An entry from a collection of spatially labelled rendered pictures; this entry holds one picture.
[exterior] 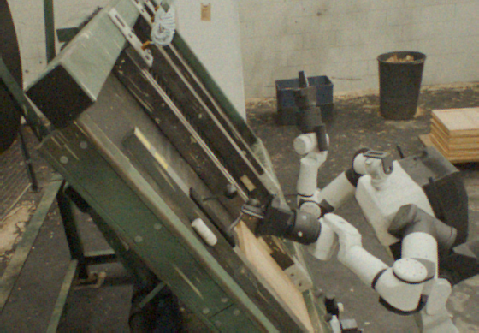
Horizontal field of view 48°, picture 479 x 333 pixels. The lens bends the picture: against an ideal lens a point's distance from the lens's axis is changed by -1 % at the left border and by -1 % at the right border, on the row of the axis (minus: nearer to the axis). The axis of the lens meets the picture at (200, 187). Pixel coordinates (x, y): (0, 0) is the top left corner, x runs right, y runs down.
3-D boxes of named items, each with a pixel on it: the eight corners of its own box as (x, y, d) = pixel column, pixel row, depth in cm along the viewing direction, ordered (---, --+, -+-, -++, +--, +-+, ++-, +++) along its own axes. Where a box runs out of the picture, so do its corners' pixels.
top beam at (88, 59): (57, 133, 102) (97, 103, 100) (20, 92, 99) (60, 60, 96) (141, -5, 300) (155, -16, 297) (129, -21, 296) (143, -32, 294)
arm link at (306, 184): (301, 160, 205) (296, 203, 215) (297, 171, 197) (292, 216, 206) (328, 164, 202) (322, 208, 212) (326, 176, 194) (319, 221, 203)
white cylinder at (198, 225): (191, 228, 138) (209, 248, 141) (199, 222, 137) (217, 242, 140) (190, 222, 140) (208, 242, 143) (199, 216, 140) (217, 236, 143)
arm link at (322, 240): (296, 253, 146) (333, 264, 148) (312, 220, 142) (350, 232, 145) (287, 234, 156) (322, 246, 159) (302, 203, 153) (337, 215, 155)
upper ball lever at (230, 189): (199, 211, 141) (238, 200, 133) (191, 202, 140) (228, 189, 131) (204, 202, 144) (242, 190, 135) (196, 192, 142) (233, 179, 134)
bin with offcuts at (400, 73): (428, 119, 574) (433, 60, 545) (379, 122, 580) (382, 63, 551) (415, 104, 620) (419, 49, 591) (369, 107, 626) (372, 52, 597)
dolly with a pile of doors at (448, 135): (499, 171, 453) (505, 127, 435) (434, 175, 459) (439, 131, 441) (471, 144, 507) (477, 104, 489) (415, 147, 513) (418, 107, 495)
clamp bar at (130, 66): (298, 298, 197) (354, 265, 191) (80, 35, 152) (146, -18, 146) (292, 282, 206) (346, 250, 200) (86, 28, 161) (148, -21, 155)
